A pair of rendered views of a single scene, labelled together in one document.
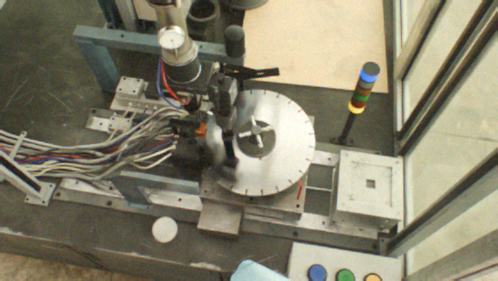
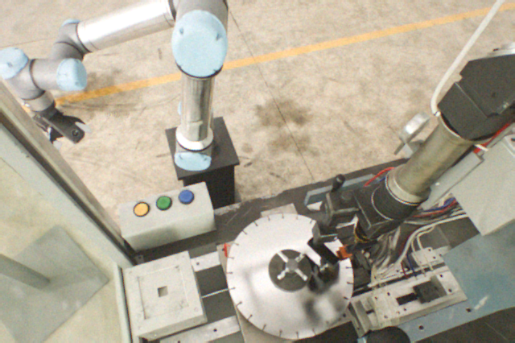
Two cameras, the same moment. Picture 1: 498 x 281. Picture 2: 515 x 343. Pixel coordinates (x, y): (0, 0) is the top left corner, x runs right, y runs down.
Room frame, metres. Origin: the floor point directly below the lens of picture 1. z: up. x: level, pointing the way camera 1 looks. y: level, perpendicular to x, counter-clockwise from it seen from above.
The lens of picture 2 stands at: (0.68, -0.19, 1.79)
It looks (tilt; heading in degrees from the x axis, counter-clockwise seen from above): 62 degrees down; 156
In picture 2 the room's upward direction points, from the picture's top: 1 degrees clockwise
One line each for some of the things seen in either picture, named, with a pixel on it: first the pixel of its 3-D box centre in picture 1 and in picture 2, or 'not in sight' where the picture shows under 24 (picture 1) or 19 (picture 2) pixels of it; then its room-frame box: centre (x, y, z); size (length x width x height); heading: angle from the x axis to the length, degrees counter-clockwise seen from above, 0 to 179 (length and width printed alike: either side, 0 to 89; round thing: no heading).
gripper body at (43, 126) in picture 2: not in sight; (49, 116); (-0.16, -0.43, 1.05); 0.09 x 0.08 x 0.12; 33
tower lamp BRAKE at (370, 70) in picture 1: (370, 72); not in sight; (0.63, -0.25, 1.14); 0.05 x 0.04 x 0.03; 174
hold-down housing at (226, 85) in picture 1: (223, 100); (332, 218); (0.50, 0.11, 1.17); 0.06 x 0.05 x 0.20; 75
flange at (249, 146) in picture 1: (256, 136); (290, 269); (0.52, 0.03, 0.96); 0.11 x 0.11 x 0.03
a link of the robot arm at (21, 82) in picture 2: not in sight; (21, 73); (-0.15, -0.42, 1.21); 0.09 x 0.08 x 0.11; 66
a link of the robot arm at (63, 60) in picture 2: not in sight; (62, 70); (-0.13, -0.33, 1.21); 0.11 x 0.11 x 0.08; 66
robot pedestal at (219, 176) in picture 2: not in sight; (208, 191); (-0.10, 0.00, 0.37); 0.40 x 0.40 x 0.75; 84
